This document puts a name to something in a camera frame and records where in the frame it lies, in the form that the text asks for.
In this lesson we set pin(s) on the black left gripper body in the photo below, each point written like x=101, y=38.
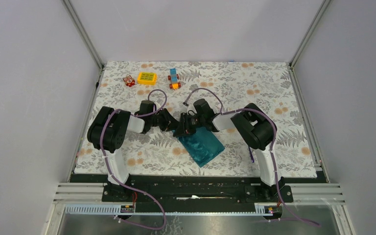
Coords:
x=155, y=119

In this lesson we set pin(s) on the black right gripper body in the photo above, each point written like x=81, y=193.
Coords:
x=198, y=121

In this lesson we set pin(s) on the teal cloth napkin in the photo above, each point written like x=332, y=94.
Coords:
x=203, y=146

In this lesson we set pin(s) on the gold purple spoon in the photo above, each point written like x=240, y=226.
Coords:
x=251, y=151

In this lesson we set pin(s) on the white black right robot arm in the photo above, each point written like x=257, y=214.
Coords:
x=258, y=131

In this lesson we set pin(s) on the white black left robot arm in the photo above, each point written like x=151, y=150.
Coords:
x=108, y=129

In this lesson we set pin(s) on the yellow toy brick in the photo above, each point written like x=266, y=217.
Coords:
x=147, y=78

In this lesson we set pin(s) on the red owl toy block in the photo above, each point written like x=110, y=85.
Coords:
x=129, y=81

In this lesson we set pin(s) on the blue orange toy car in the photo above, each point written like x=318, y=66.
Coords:
x=173, y=77

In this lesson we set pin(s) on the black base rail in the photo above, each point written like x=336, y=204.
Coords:
x=189, y=193

